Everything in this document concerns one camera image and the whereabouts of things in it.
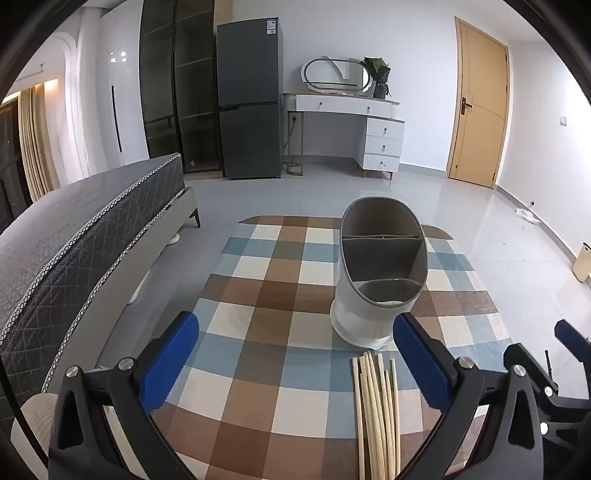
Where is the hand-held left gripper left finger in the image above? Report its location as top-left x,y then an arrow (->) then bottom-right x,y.
48,311 -> 200,480

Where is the dark window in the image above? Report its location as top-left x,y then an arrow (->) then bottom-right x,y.
0,104 -> 33,222

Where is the white grey utensil holder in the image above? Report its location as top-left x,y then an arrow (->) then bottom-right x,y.
330,197 -> 428,350

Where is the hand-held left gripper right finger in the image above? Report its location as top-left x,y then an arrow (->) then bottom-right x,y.
392,313 -> 548,480

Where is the plaid mat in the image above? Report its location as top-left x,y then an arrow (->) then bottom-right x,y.
99,216 -> 513,480

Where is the black wrapped bouquet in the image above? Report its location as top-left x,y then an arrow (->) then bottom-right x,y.
362,56 -> 392,100

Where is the white floor bin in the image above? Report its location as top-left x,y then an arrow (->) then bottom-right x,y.
573,242 -> 591,281

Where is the grey bed frame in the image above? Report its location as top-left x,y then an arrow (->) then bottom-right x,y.
41,187 -> 202,398

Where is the dark grey refrigerator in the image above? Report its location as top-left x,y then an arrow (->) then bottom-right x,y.
217,18 -> 284,180

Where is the pile of chopsticks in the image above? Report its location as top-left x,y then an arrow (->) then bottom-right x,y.
351,351 -> 402,480

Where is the cream round object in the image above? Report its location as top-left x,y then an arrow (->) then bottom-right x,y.
9,392 -> 61,480

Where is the beige curtain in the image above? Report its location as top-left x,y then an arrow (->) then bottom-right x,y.
17,85 -> 61,201

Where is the dark glass cabinet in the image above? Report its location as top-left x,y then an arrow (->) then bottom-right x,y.
139,0 -> 223,175

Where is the dark grey quilted mattress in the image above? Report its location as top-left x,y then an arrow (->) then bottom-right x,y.
0,154 -> 185,430

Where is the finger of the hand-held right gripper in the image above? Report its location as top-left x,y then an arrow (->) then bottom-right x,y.
502,343 -> 563,403
554,318 -> 591,366

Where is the wooden door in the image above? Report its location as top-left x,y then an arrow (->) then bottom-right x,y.
447,16 -> 511,189

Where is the white dressing table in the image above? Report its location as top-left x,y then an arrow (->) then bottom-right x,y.
283,92 -> 406,181

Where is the oval lit mirror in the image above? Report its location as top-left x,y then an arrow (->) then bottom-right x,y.
301,56 -> 374,97

